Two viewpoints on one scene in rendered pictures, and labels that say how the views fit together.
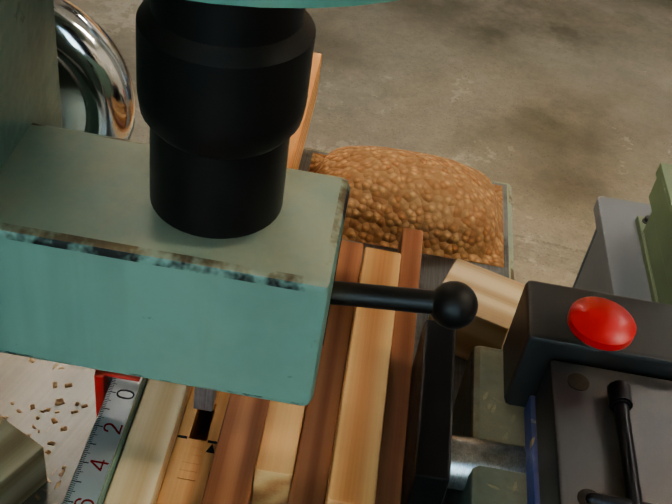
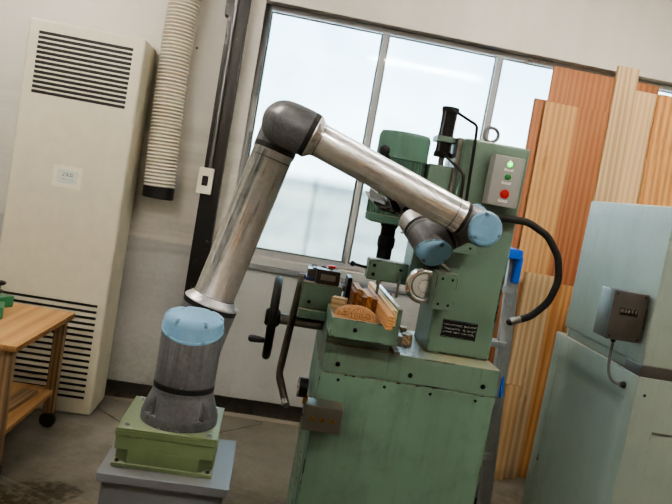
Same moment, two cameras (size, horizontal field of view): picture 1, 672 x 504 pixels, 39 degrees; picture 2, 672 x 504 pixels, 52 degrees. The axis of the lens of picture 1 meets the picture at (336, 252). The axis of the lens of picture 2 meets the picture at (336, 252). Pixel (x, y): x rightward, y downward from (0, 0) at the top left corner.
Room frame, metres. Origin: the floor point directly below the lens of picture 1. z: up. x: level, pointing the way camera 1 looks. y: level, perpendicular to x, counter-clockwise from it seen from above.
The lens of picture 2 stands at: (2.65, -0.34, 1.28)
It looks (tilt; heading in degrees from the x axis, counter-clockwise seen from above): 5 degrees down; 175
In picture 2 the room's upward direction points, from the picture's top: 10 degrees clockwise
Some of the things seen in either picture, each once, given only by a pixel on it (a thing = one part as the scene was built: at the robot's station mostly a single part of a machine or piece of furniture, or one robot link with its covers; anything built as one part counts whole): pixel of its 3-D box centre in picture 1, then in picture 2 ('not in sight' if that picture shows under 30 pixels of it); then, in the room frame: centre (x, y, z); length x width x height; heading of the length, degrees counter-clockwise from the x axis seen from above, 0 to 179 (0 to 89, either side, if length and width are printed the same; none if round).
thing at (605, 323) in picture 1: (601, 323); not in sight; (0.31, -0.12, 1.02); 0.03 x 0.03 x 0.01
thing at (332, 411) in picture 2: not in sight; (321, 415); (0.55, -0.10, 0.58); 0.12 x 0.08 x 0.08; 89
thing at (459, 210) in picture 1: (408, 186); (356, 311); (0.53, -0.04, 0.92); 0.14 x 0.09 x 0.04; 89
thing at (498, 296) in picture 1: (475, 313); (339, 302); (0.41, -0.09, 0.92); 0.05 x 0.04 x 0.04; 71
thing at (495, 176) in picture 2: not in sight; (503, 181); (0.43, 0.37, 1.40); 0.10 x 0.06 x 0.16; 89
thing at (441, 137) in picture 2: not in sight; (447, 132); (0.29, 0.19, 1.54); 0.08 x 0.08 x 0.17; 89
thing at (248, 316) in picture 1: (166, 273); (386, 272); (0.29, 0.07, 1.03); 0.14 x 0.07 x 0.09; 89
